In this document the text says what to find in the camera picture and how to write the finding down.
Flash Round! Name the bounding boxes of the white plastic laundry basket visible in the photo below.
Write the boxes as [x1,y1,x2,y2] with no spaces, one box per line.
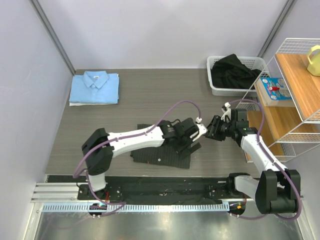
[207,53,271,97]

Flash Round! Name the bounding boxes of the dark pinstriped long sleeve shirt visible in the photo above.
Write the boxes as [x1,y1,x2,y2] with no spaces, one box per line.
[130,118,196,169]

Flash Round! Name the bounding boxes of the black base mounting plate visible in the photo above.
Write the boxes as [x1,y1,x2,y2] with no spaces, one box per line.
[47,175,255,206]

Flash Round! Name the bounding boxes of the aluminium rail frame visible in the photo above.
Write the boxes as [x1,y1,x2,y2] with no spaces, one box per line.
[24,182,315,240]

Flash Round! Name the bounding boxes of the folded light blue shirt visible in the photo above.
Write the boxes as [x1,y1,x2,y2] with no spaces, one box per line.
[69,70,120,106]

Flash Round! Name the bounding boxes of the yellow watering can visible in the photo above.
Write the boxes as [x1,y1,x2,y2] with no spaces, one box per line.
[306,45,320,77]

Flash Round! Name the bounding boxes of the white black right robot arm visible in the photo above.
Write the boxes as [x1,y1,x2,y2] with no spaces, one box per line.
[205,105,302,218]

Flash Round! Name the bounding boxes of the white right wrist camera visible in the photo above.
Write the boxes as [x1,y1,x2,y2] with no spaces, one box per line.
[220,102,232,123]

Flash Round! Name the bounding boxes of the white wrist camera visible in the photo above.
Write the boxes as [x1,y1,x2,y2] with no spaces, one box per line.
[220,102,232,123]
[189,116,208,142]

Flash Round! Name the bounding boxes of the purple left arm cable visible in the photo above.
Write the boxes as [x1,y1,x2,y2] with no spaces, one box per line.
[72,99,203,217]

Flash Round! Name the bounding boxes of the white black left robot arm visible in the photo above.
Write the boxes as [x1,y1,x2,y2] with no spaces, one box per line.
[81,118,208,200]

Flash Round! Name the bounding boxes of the blue product box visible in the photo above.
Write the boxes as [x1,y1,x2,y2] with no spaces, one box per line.
[255,77,295,107]

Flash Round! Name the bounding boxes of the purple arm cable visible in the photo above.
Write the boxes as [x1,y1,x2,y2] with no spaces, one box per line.
[226,99,303,221]
[72,99,203,217]

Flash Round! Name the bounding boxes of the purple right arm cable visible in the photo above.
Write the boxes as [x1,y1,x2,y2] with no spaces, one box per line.
[226,99,303,221]

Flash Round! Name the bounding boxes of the white wire shelf rack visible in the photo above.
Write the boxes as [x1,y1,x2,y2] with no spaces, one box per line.
[236,38,320,162]

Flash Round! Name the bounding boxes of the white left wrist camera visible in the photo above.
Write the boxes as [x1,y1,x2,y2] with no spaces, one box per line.
[189,116,208,142]

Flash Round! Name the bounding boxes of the black clothes in basket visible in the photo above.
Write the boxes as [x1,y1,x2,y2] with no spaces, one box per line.
[210,54,262,90]

